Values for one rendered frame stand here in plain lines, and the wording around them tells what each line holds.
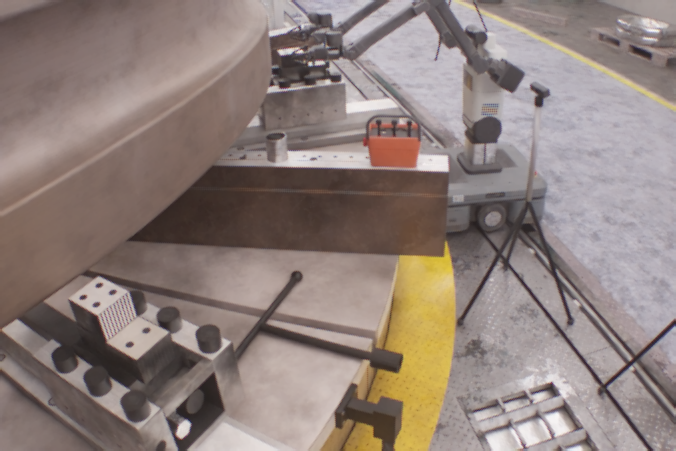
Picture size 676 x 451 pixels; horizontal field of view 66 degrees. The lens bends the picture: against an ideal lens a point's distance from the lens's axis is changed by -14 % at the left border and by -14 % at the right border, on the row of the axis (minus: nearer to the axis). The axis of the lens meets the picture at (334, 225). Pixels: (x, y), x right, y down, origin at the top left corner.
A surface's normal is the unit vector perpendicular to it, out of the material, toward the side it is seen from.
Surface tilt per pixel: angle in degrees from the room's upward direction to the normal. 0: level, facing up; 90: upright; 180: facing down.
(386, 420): 90
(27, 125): 77
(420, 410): 0
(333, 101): 90
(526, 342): 0
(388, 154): 97
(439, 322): 0
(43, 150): 50
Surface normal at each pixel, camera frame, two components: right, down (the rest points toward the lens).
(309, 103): 0.24, 0.51
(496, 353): -0.04, -0.85
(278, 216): -0.15, 0.53
